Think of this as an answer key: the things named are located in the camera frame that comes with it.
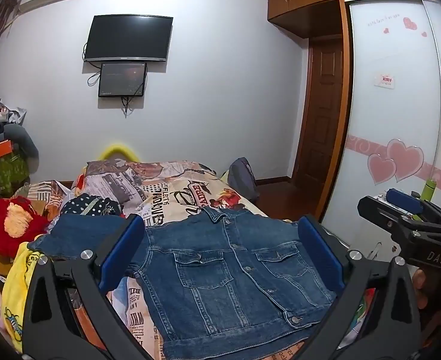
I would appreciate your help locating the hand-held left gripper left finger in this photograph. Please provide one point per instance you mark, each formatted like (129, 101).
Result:
(125, 249)

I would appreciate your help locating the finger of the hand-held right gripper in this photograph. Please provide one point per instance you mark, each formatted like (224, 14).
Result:
(374, 210)
(404, 200)

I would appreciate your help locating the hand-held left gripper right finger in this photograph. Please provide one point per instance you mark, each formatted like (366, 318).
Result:
(320, 249)

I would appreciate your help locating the blue denim jacket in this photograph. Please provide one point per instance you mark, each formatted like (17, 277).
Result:
(220, 270)

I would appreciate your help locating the person's right hand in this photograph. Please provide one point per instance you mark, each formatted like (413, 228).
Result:
(419, 288)

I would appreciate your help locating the green bottle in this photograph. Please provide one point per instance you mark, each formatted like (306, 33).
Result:
(428, 190)

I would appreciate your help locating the dark polka dot cloth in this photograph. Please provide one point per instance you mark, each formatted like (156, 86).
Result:
(93, 206)

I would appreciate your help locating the printed blanket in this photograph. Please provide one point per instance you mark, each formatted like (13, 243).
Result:
(175, 191)

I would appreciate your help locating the printed pillow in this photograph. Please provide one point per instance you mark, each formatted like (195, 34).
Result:
(130, 168)

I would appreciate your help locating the wooden wardrobe with white doors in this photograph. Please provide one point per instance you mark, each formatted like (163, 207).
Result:
(393, 112)

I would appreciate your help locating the yellow round object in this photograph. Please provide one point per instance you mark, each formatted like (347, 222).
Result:
(117, 152)

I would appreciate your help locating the red plush toy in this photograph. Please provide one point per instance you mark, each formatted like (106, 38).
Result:
(25, 225)

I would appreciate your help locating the grey backpack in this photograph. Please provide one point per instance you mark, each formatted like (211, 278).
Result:
(243, 178)

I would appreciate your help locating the brown wooden door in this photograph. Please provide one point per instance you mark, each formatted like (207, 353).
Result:
(320, 120)

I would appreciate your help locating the yellow printed cloth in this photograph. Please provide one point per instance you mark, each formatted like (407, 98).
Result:
(16, 292)

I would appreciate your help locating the green patterned cloth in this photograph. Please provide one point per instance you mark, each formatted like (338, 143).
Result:
(5, 174)

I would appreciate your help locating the grey neck pillow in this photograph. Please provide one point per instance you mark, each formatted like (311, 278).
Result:
(23, 138)

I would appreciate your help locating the small black wall monitor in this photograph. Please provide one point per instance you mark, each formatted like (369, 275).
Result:
(122, 79)

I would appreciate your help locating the black wall television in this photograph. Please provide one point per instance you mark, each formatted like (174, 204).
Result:
(128, 37)

